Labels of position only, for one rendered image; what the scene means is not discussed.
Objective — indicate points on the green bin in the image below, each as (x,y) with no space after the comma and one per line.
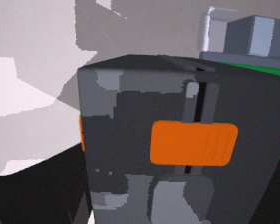
(259,68)

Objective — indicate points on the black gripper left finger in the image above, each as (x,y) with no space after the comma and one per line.
(54,191)

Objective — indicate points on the grey metal bin shelf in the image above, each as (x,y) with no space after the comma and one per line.
(254,35)

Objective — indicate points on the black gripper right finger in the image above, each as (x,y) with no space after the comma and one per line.
(268,209)

